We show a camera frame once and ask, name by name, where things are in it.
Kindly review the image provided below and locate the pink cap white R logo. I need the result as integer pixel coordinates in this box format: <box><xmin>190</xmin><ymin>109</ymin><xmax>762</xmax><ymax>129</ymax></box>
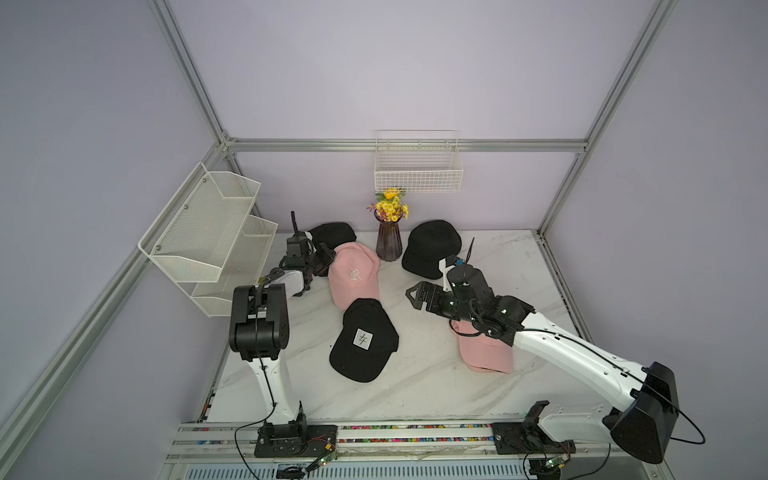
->
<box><xmin>328</xmin><ymin>242</ymin><xmax>380</xmax><ymax>310</ymax></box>

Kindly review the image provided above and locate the dark purple glass vase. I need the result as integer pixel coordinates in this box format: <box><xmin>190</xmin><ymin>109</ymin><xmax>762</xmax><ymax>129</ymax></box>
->
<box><xmin>376</xmin><ymin>216</ymin><xmax>403</xmax><ymax>262</ymax></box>

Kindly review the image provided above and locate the aluminium frame post right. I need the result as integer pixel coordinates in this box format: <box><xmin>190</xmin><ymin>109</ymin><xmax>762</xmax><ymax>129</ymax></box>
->
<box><xmin>537</xmin><ymin>0</ymin><xmax>677</xmax><ymax>238</ymax></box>

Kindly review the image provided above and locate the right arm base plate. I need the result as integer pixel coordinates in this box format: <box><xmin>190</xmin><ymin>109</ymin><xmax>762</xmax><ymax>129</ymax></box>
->
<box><xmin>491</xmin><ymin>400</ymin><xmax>576</xmax><ymax>455</ymax></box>

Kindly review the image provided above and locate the white wire wall basket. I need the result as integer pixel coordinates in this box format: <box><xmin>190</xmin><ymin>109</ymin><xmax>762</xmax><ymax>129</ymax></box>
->
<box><xmin>374</xmin><ymin>130</ymin><xmax>464</xmax><ymax>194</ymax></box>

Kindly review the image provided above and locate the aluminium front rail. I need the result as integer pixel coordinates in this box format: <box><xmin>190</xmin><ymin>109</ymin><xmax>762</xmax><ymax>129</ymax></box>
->
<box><xmin>158</xmin><ymin>419</ymin><xmax>673</xmax><ymax>480</ymax></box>

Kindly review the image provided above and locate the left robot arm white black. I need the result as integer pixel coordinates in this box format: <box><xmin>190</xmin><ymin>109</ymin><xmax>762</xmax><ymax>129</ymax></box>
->
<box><xmin>229</xmin><ymin>214</ymin><xmax>319</xmax><ymax>427</ymax></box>

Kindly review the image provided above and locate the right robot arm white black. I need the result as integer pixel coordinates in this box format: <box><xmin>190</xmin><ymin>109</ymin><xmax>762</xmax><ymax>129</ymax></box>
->
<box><xmin>405</xmin><ymin>255</ymin><xmax>682</xmax><ymax>464</ymax></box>

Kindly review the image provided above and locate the aluminium frame post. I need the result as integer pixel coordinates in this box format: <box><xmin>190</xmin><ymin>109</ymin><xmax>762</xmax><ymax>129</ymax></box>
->
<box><xmin>148</xmin><ymin>0</ymin><xmax>230</xmax><ymax>144</ymax></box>
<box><xmin>537</xmin><ymin>0</ymin><xmax>677</xmax><ymax>238</ymax></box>

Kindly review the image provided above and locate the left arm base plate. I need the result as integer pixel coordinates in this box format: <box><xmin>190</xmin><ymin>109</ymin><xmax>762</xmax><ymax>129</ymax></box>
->
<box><xmin>254</xmin><ymin>413</ymin><xmax>338</xmax><ymax>458</ymax></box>

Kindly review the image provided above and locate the aluminium frame post left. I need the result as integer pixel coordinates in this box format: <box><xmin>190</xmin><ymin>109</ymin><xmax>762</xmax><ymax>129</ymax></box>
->
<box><xmin>148</xmin><ymin>0</ymin><xmax>230</xmax><ymax>144</ymax></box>

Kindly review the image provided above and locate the yellow flower bouquet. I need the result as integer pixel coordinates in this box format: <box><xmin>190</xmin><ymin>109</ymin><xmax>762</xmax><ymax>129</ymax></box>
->
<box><xmin>367</xmin><ymin>188</ymin><xmax>410</xmax><ymax>223</ymax></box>

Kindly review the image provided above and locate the aluminium back crossbar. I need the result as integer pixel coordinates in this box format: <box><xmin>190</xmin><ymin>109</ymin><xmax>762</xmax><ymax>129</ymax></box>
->
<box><xmin>227</xmin><ymin>138</ymin><xmax>588</xmax><ymax>153</ymax></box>

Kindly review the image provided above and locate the white mesh two-tier shelf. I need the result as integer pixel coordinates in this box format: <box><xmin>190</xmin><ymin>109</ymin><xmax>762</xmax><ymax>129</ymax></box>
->
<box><xmin>138</xmin><ymin>163</ymin><xmax>278</xmax><ymax>318</ymax></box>

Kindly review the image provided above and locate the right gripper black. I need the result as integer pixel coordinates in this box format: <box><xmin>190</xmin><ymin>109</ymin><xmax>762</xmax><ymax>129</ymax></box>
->
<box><xmin>407</xmin><ymin>281</ymin><xmax>479</xmax><ymax>324</ymax></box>

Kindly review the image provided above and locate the black cap white patch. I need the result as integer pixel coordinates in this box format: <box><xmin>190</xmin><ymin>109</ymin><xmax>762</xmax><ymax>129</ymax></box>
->
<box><xmin>329</xmin><ymin>298</ymin><xmax>399</xmax><ymax>383</ymax></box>

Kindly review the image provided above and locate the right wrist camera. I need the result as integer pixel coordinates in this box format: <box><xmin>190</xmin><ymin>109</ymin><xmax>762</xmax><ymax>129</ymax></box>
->
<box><xmin>438</xmin><ymin>255</ymin><xmax>464</xmax><ymax>282</ymax></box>

